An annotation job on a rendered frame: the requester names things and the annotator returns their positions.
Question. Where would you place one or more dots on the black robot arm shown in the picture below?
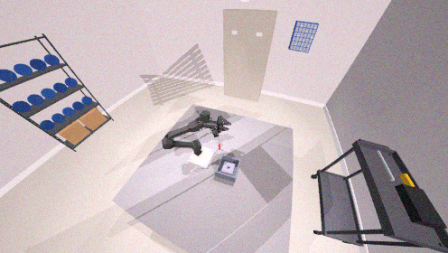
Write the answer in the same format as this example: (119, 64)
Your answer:
(194, 125)

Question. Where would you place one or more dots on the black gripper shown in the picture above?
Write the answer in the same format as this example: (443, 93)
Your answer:
(220, 124)

